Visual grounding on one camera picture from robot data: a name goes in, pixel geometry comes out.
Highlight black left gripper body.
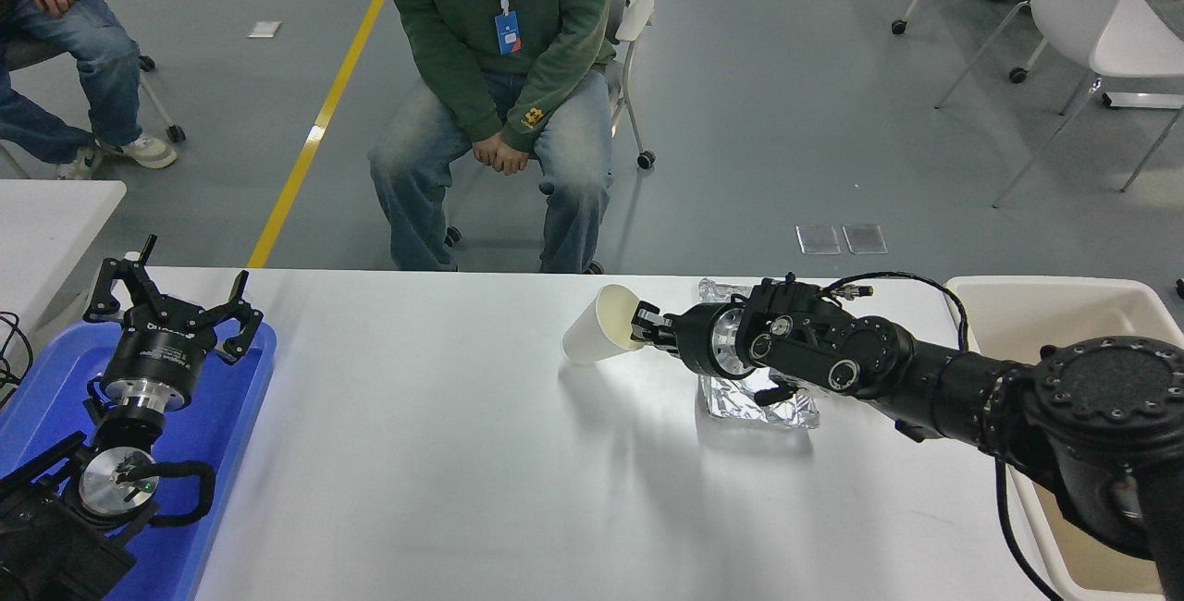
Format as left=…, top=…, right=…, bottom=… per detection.
left=102, top=303, right=223, bottom=399

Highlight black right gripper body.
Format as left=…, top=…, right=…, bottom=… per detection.
left=668, top=305, right=727, bottom=378

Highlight white paper cup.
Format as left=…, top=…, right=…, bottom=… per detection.
left=561, top=284, right=653, bottom=366

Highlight silver foil tray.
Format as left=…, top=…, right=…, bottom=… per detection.
left=697, top=278, right=821, bottom=430

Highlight person's right hand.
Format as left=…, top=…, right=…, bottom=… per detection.
left=471, top=132, right=514, bottom=173

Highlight blue plastic tray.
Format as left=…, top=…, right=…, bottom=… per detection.
left=0, top=319, right=278, bottom=601

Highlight white side table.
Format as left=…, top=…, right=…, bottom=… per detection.
left=0, top=179, right=128, bottom=371

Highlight seated person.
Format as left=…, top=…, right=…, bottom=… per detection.
left=0, top=0, right=179, bottom=181
left=368, top=0, right=618, bottom=274

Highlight white chair with casters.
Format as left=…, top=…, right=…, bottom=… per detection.
left=444, top=0, right=657, bottom=275

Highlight large pale plastic bin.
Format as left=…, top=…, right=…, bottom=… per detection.
left=943, top=276, right=1184, bottom=601

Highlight white metal floor foot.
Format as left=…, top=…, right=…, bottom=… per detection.
left=1101, top=91, right=1184, bottom=110

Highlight black cables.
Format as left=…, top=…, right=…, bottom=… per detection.
left=0, top=310, right=36, bottom=408

